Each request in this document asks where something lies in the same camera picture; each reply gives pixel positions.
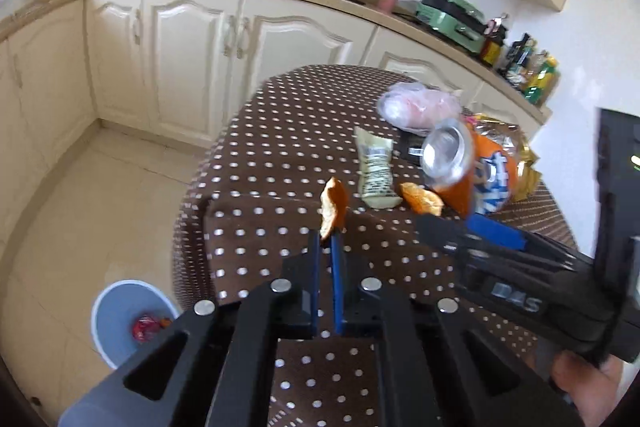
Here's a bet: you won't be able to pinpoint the cream lower kitchen cabinets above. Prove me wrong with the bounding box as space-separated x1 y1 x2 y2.
0 0 553 228

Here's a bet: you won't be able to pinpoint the red wrapper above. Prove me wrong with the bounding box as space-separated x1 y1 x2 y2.
131 314 161 344

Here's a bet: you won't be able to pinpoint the pale printed snack packet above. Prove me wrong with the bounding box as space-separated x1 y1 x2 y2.
354 127 403 209

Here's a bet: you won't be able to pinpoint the orange peel piece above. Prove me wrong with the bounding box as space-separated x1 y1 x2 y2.
319 177 350 242
400 182 445 217

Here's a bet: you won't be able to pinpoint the dark sauce bottle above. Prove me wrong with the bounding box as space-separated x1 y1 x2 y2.
510 39 540 85
500 33 531 75

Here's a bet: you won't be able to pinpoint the blue-grey trash bin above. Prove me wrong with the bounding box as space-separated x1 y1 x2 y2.
91 279 181 370

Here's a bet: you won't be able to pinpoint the person's right hand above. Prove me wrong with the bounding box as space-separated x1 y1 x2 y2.
550 349 624 427

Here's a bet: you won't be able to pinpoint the orange drink can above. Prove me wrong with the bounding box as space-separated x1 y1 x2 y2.
419 118 521 220

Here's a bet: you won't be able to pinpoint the brown polka dot tablecloth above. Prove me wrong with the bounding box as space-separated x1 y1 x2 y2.
171 64 581 427

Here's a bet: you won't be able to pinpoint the clear plastic bag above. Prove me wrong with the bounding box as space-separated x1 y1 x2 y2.
376 82 463 132

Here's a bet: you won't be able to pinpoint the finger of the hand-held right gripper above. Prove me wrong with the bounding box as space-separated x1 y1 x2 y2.
416 213 482 261
466 212 597 260

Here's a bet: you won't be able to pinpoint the gold foil wrapper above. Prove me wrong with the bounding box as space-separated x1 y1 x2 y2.
467 112 543 202

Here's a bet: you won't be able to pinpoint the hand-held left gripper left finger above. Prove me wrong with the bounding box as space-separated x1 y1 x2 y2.
59 231 321 427

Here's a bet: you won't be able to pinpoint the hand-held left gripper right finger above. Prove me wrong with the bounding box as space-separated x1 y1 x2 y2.
330 231 583 427

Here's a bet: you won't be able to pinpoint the green bottle yellow cap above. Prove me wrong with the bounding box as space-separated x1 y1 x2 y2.
522 54 561 105

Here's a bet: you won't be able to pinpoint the black wrapper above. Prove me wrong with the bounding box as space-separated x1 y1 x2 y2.
397 133 427 165

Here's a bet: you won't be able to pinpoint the green electric cooker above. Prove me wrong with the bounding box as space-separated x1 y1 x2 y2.
415 0 488 55

